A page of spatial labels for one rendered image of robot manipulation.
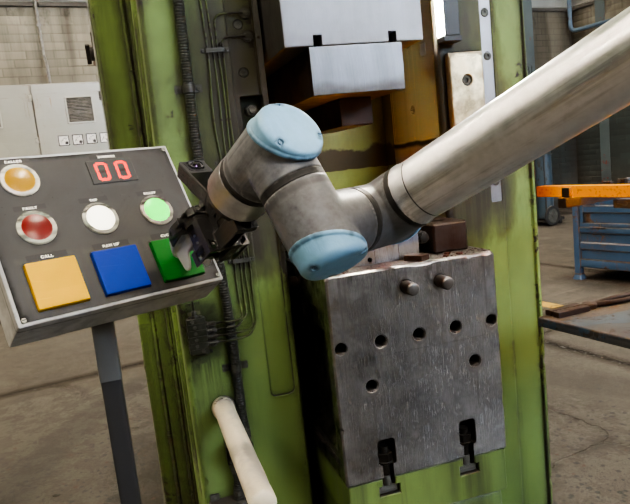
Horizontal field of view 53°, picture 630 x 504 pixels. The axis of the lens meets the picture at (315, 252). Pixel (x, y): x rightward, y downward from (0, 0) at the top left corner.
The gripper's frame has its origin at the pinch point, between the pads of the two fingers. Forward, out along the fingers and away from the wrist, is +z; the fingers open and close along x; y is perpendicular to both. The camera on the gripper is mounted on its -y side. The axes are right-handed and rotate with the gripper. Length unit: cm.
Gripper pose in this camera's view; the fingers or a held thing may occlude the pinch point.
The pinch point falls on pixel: (179, 248)
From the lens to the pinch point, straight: 106.9
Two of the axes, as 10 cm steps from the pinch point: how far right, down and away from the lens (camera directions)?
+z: -5.2, 4.6, 7.2
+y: 4.2, 8.7, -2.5
